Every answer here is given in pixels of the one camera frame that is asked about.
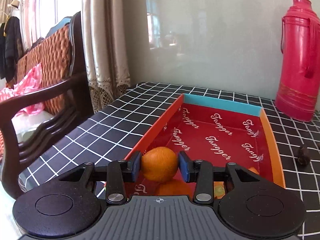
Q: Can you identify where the large orange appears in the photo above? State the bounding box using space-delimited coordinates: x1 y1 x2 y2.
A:
155 179 193 198

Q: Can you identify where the medium orange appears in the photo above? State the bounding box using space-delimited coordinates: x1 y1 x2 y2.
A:
141 147 178 183

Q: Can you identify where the dark dried fruit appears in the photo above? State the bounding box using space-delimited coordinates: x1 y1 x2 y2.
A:
297 144 310 167

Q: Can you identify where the black white grid tablecloth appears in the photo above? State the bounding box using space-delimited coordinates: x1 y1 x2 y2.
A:
19 82 319 239

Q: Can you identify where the colourful cardboard box tray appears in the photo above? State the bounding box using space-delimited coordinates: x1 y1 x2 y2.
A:
133 94 285 187

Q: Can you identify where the dark wooden armchair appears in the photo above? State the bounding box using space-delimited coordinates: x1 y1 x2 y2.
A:
1 12 93 199

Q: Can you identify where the beige lace curtain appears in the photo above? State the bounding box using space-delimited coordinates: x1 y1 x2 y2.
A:
81 0 131 112

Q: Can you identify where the red thermos flask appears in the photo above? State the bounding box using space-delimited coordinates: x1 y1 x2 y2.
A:
275 0 319 122

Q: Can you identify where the pink plastic bag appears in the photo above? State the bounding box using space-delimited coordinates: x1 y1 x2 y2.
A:
0 63 44 116

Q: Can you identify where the dark hanging coat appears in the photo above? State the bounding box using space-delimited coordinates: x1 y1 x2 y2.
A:
1 16 24 83

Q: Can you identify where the straw hat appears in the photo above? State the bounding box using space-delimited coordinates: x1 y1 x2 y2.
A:
7 0 20 10

